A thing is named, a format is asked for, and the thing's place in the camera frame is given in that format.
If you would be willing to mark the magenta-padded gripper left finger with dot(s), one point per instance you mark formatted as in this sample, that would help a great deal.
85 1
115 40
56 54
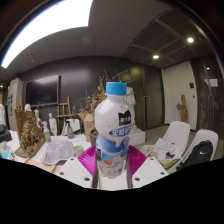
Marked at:
86 160

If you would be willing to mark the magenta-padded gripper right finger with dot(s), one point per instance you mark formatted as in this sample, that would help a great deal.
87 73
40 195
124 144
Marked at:
137 160

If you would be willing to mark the clear blue-capped drink bottle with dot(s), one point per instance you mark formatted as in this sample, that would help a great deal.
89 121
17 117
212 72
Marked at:
113 133

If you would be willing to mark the small white bowl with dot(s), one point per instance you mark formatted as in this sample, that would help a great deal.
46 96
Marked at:
78 150

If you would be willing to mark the stack of papers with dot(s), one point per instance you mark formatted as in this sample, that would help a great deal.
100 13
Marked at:
165 150

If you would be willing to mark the grey spray bottle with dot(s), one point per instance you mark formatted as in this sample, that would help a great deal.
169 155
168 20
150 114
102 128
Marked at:
70 131

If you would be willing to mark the brown cardboard box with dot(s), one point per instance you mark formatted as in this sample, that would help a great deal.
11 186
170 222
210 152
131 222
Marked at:
87 125

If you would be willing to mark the white swivel chair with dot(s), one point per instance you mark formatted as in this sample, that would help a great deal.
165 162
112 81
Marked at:
76 125

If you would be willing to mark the small white plaster figurine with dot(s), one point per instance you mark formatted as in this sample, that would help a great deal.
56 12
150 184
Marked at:
53 125

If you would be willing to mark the wooden easel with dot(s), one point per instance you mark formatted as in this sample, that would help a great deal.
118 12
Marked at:
63 116

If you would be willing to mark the white plastic chair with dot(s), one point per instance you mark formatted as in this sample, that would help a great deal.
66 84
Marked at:
203 135
178 130

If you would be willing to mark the dried plant in grey pot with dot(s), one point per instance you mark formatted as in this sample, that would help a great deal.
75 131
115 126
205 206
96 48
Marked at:
90 101

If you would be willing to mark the black backpack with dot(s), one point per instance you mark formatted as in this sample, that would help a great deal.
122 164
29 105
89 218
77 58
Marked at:
196 155

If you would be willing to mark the gold relief sculpture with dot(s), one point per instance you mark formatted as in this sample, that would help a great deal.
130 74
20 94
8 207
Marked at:
29 133

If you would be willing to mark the white plaster torso statue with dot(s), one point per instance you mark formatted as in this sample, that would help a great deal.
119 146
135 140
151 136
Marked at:
132 96

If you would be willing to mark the brown wooden figure statue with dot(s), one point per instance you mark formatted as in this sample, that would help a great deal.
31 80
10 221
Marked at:
183 108

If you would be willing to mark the colourful book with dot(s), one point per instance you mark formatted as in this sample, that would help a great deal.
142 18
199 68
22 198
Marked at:
6 150

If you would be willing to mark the black box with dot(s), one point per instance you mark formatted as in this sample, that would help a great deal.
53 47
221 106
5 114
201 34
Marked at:
4 133

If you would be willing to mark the white cabinet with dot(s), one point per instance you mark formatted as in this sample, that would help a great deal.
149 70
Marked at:
14 103

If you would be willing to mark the round ceiling spotlight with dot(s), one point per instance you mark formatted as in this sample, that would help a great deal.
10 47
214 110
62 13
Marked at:
190 39
156 56

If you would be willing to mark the long ceiling light panel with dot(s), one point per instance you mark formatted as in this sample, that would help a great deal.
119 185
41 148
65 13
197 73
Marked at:
53 23

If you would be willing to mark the white statue pedestal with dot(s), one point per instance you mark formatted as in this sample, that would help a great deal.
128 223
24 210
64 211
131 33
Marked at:
138 137

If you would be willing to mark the black wall screen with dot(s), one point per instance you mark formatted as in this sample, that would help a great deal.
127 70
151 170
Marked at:
42 90

